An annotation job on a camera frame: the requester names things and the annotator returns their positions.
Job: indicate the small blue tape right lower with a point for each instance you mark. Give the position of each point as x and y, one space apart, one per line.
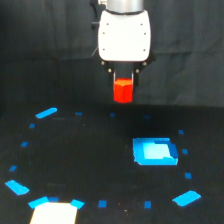
188 175

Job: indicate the small blue tape left middle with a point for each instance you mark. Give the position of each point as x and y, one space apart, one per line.
24 144

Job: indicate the blue tape piece near paper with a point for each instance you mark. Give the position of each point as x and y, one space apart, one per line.
76 203

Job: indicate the small blue tape top left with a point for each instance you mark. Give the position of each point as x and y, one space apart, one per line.
78 113

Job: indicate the small blue tape right middle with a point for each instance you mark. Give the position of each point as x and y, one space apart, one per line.
185 151

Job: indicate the long blue tape bottom-left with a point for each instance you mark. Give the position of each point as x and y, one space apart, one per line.
38 202

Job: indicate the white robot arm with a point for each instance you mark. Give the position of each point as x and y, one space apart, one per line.
117 7

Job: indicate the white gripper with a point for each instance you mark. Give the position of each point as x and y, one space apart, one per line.
125 38

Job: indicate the white paper sheet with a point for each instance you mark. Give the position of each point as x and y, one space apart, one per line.
54 213

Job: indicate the long blue tape top-left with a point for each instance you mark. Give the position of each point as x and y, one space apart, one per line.
46 113

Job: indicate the small blue tape left lower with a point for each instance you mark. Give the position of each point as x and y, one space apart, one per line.
13 168

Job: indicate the small blue tape bottom centre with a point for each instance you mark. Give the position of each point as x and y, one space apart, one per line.
102 204

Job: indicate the small blue tape bottom right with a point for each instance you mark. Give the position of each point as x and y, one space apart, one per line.
147 204

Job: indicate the long blue tape bottom-right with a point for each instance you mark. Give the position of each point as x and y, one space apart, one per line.
186 198

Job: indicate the long blue tape left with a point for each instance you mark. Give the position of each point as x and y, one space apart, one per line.
17 188

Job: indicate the red hexagonal block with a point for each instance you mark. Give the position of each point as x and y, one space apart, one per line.
123 90

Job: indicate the black curtain backdrop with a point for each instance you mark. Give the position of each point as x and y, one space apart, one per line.
47 54

